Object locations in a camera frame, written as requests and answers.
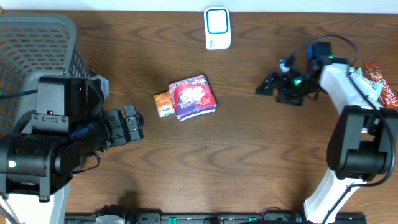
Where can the orange brown snack bar wrapper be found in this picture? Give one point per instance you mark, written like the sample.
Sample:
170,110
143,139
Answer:
388,97

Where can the white barcode scanner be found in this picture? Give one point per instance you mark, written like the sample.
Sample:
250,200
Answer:
217,28

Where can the red purple floral tissue pack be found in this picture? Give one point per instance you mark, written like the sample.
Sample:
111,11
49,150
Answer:
192,97

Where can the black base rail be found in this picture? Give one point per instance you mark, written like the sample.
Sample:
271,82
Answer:
119,214

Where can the orange tissue pack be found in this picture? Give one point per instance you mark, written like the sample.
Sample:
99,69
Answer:
164,104

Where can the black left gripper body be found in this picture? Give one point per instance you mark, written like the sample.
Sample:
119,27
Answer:
116,128

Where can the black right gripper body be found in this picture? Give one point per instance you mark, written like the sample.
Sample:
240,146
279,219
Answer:
301,86

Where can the teal snack packet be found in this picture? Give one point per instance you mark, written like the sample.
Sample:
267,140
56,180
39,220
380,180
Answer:
370,88

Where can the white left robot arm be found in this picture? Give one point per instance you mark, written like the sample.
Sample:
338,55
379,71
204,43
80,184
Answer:
48,144

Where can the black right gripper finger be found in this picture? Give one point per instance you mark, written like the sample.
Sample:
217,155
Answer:
268,86
288,100

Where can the grey plastic basket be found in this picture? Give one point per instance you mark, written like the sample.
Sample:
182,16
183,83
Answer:
36,45

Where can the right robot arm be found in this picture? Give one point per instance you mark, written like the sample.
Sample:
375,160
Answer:
362,149

